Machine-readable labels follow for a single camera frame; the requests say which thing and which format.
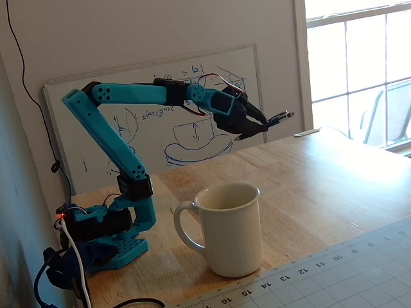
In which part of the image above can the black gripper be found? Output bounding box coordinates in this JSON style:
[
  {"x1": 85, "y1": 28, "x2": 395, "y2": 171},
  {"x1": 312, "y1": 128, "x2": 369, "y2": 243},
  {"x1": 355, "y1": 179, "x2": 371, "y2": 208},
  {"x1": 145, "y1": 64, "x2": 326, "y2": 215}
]
[{"x1": 213, "y1": 85, "x2": 269, "y2": 138}]

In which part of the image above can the dark blue ballpoint pen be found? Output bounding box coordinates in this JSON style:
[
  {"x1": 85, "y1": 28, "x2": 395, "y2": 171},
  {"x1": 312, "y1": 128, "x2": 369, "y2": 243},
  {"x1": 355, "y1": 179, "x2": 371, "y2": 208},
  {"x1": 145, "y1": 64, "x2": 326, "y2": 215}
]
[{"x1": 233, "y1": 110, "x2": 295, "y2": 142}]

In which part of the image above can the cream ceramic mug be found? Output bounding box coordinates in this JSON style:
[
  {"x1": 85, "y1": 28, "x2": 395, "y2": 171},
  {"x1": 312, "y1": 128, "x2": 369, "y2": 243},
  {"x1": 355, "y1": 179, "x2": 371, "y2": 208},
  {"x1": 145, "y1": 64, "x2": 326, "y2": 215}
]
[{"x1": 173, "y1": 182, "x2": 263, "y2": 278}]

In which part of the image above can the white marker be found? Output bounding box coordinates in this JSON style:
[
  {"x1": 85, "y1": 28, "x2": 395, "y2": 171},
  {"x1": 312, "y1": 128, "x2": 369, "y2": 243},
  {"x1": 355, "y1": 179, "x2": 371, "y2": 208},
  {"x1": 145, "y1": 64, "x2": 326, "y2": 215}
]
[{"x1": 294, "y1": 128, "x2": 319, "y2": 139}]

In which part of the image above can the whiteboard with blue drawings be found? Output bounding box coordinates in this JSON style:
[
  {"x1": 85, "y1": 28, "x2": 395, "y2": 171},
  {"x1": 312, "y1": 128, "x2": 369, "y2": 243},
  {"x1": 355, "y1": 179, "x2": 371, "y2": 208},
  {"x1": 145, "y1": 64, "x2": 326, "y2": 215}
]
[{"x1": 42, "y1": 44, "x2": 268, "y2": 197}]

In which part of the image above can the white framed window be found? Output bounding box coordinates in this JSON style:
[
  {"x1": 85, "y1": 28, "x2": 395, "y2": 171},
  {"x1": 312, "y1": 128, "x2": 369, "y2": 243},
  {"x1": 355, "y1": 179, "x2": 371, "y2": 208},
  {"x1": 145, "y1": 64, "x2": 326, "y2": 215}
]
[{"x1": 293, "y1": 0, "x2": 411, "y2": 158}]

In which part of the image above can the outdoor patio chair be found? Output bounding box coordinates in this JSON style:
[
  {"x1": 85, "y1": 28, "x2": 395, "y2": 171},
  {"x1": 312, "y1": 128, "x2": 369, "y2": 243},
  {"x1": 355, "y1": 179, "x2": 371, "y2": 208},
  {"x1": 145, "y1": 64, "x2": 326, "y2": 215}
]
[{"x1": 359, "y1": 79, "x2": 411, "y2": 149}]

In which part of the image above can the grey gridded cutting mat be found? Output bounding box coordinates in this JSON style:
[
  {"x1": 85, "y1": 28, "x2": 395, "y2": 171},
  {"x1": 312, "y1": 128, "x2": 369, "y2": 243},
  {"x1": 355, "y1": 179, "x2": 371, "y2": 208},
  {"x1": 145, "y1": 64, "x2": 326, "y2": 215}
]
[{"x1": 173, "y1": 216, "x2": 411, "y2": 308}]

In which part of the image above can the dark blue table clamp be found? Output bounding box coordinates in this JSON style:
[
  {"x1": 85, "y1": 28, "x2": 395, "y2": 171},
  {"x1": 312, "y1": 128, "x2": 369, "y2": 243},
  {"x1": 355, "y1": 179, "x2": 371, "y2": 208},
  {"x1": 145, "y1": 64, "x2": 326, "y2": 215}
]
[{"x1": 43, "y1": 242, "x2": 117, "y2": 290}]

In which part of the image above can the black power cable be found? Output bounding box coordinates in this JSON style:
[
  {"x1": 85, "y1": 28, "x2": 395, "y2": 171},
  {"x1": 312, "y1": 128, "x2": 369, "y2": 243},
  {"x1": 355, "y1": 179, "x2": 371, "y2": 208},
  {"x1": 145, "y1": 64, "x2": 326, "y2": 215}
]
[{"x1": 110, "y1": 298, "x2": 166, "y2": 308}]

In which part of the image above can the white usb cable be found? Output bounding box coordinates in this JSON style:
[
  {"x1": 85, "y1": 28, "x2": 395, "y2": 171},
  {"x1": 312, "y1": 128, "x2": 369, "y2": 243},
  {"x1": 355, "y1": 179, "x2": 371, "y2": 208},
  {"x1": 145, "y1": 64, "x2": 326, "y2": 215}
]
[{"x1": 59, "y1": 219, "x2": 94, "y2": 308}]

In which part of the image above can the thin black wall cable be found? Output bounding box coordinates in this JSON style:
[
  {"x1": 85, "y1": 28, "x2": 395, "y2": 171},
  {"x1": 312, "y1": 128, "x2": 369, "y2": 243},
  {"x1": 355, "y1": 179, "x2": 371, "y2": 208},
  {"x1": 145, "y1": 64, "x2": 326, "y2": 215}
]
[{"x1": 5, "y1": 0, "x2": 76, "y2": 197}]

